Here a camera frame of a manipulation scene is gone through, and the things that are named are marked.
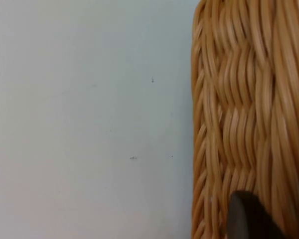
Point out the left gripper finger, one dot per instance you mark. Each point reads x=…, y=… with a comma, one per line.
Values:
x=249, y=219

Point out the pale wicker basket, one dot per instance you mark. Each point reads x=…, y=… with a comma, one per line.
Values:
x=251, y=99

